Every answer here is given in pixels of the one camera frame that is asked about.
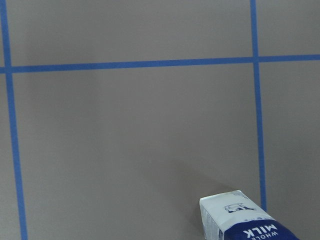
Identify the blue white milk carton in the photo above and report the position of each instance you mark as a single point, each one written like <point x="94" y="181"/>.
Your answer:
<point x="234" y="216"/>

